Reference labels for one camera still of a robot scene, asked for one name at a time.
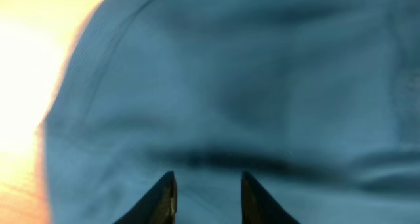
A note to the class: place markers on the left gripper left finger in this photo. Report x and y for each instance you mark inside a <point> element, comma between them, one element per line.
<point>157,206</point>

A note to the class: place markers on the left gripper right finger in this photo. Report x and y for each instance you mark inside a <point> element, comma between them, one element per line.
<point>258,205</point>

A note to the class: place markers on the blue polo shirt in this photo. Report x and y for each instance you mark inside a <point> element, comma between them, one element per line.
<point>318,99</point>

